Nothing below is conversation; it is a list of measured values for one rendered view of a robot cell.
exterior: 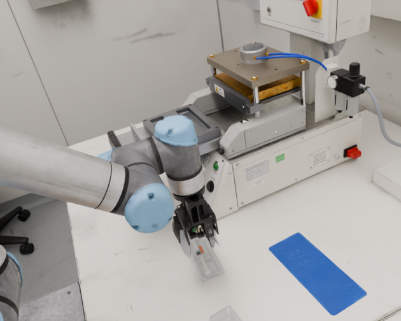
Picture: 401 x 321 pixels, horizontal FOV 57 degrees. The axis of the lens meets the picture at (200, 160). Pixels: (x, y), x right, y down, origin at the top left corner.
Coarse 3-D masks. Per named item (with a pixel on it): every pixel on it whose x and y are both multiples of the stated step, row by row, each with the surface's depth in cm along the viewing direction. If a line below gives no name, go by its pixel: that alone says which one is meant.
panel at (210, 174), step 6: (216, 156) 104; (210, 162) 107; (222, 162) 101; (210, 168) 107; (222, 168) 101; (204, 174) 110; (210, 174) 107; (216, 174) 104; (204, 180) 110; (210, 180) 106; (216, 180) 104; (216, 186) 103; (204, 192) 109; (210, 192) 106; (204, 198) 109; (210, 198) 106; (210, 204) 106
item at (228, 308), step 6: (228, 306) 80; (222, 312) 80; (228, 312) 79; (234, 312) 79; (210, 318) 79; (216, 318) 79; (222, 318) 78; (228, 318) 78; (234, 318) 78; (240, 318) 78
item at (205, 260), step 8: (192, 240) 94; (200, 240) 93; (192, 248) 92; (200, 248) 91; (208, 248) 91; (192, 256) 89; (200, 256) 89; (208, 256) 89; (200, 264) 87; (208, 264) 87; (216, 264) 86; (200, 272) 85; (208, 272) 85; (216, 272) 84
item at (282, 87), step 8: (224, 80) 111; (232, 80) 110; (280, 80) 104; (288, 80) 103; (296, 80) 104; (232, 88) 107; (240, 88) 104; (248, 88) 103; (264, 88) 102; (272, 88) 102; (280, 88) 103; (288, 88) 102; (296, 88) 105; (248, 96) 100; (264, 96) 102; (272, 96) 103; (280, 96) 104
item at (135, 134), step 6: (132, 126) 106; (126, 132) 112; (132, 132) 109; (138, 132) 102; (144, 132) 110; (222, 132) 103; (108, 138) 111; (120, 138) 110; (126, 138) 109; (132, 138) 109; (138, 138) 102; (144, 138) 108; (216, 138) 101; (126, 144) 106; (198, 144) 100; (204, 144) 100; (210, 144) 101; (216, 144) 101; (204, 150) 101; (210, 150) 101
